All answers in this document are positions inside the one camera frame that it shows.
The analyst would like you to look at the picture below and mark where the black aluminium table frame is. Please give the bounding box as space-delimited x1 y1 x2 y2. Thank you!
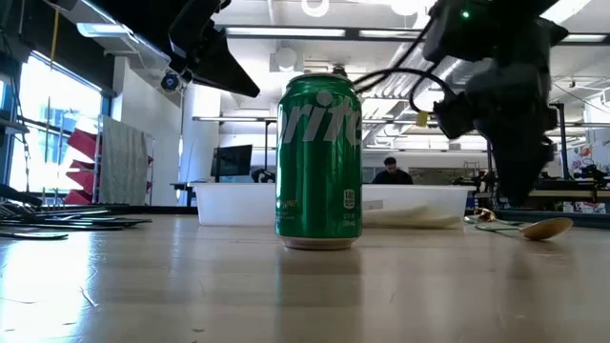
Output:
0 183 610 230

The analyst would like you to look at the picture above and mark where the silver ceiling duct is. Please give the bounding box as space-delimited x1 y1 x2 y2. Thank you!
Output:
361 42 473 125

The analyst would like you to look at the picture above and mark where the grey hanging cloth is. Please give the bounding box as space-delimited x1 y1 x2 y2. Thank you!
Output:
98 115 155 207

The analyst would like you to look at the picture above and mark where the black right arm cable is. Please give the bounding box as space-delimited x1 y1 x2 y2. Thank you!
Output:
352 66 461 115

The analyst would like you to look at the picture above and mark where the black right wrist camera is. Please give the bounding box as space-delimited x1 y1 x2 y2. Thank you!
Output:
432 91 478 140

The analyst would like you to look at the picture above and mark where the white round ceiling fixture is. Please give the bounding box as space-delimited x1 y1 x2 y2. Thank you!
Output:
274 47 299 73

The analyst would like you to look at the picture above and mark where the background workbench with arms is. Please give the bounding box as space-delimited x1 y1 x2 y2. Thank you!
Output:
452 161 610 213

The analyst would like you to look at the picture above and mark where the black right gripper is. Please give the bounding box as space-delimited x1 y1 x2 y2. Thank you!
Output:
469 59 557 207

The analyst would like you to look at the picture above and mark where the white hanging ring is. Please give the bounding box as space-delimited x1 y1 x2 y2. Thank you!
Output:
300 0 331 19

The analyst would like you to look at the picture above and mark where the dark background table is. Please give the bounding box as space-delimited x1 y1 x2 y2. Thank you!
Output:
171 181 196 209

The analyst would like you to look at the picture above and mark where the clear plastic organizer tray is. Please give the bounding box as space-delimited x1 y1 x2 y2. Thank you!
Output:
190 182 471 229

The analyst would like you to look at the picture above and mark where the person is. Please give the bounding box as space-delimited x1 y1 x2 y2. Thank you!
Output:
371 156 415 186

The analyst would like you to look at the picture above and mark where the black background monitor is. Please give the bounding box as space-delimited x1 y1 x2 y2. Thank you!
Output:
211 144 254 184

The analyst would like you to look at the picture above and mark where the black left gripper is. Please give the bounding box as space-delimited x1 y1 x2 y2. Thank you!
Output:
92 0 261 99

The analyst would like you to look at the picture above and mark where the black dome ceiling camera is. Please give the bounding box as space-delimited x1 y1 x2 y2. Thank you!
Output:
160 71 182 92

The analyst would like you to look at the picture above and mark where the red storage bin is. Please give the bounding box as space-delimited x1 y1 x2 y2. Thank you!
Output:
65 160 96 192
64 189 94 206
66 128 101 161

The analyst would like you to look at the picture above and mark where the long ceiling light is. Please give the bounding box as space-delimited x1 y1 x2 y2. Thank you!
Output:
75 21 140 39
359 30 428 39
227 27 347 38

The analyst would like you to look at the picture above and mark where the green Sprite can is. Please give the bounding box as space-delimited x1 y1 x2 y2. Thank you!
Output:
274 71 363 252

